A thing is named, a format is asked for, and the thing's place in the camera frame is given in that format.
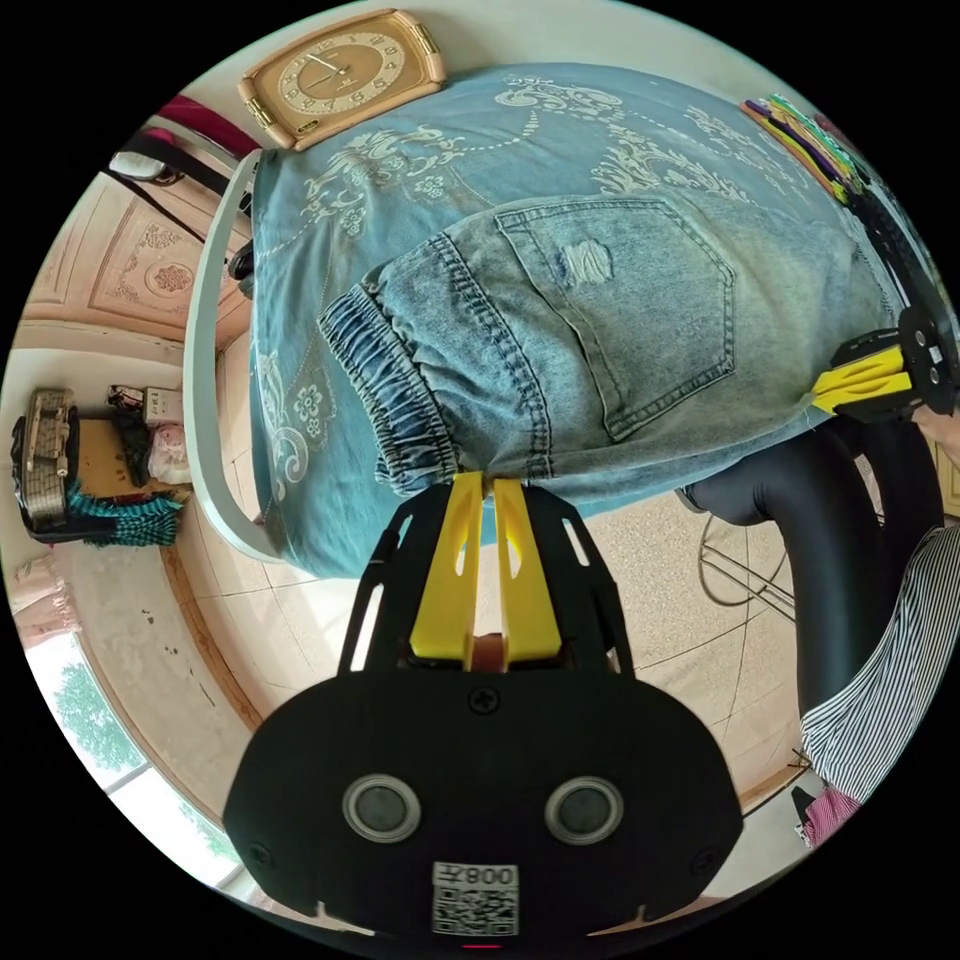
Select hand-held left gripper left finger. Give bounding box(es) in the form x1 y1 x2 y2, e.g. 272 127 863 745
409 472 482 670

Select person's body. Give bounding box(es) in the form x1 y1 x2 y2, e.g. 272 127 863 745
678 416 960 808

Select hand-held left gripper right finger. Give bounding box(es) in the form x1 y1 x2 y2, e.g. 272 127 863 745
491 478 563 666

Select teal black striped cloth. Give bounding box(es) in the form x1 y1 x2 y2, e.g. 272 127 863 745
62 479 187 550

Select blue patterned jeans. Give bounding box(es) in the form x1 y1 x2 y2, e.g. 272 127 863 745
247 62 901 580

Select woven basket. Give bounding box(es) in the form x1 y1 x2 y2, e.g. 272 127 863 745
10 386 81 543

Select pink curtain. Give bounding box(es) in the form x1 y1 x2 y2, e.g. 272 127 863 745
13 553 79 640

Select window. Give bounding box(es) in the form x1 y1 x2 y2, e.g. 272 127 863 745
22 629 243 890

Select person's right hand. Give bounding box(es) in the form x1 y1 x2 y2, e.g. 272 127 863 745
913 409 960 456

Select beige wall clock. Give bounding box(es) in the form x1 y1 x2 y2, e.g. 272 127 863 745
238 8 449 153

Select pink striped cloth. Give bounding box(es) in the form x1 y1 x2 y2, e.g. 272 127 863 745
791 782 865 850

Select carved wooden cupboard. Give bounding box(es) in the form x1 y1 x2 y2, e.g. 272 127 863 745
20 170 252 340

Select metal wire stool frame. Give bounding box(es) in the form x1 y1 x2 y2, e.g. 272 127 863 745
695 506 798 625

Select white curved rail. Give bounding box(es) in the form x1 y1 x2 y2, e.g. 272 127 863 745
182 148 288 565

